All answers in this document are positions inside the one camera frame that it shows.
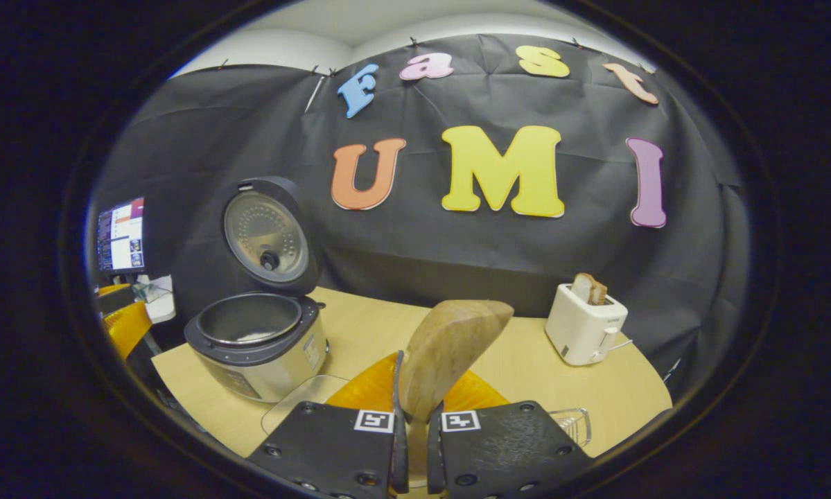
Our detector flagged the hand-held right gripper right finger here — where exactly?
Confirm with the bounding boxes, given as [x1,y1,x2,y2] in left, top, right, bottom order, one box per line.
[426,371,594,499]

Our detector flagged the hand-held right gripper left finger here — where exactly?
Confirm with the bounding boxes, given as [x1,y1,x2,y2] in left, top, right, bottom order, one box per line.
[246,350,411,499]

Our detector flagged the grey steel rice cooker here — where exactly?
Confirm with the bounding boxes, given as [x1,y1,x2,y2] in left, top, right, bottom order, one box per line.
[184,176,329,404]

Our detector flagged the wooden spoon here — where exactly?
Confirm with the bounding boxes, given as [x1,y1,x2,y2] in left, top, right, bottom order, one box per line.
[398,299,515,489]

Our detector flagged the white side table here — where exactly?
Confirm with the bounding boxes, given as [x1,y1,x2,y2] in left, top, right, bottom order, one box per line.
[134,275,177,325]

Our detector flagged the clear plastic container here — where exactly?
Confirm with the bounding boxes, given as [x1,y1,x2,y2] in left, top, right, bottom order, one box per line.
[261,374,351,437]

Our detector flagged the computer monitor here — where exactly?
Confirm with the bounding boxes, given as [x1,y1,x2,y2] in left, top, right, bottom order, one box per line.
[96,197,146,273]

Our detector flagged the white toaster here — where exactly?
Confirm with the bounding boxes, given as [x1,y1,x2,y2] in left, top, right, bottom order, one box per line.
[545,283,629,367]

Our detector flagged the bread slice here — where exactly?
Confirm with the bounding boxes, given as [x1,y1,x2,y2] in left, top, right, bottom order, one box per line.
[571,272,609,306]

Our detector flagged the black backdrop cloth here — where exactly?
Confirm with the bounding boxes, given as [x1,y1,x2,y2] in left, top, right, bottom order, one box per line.
[86,33,752,403]

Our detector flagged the white toaster cable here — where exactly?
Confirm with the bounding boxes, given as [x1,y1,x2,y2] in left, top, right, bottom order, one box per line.
[599,338,635,362]

